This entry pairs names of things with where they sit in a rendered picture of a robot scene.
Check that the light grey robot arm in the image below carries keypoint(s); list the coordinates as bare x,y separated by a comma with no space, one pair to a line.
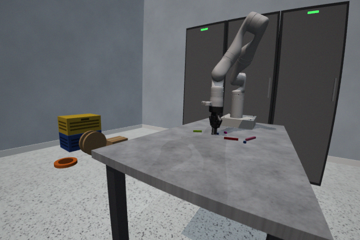
256,24

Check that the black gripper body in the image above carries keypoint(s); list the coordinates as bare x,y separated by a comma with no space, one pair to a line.
215,111

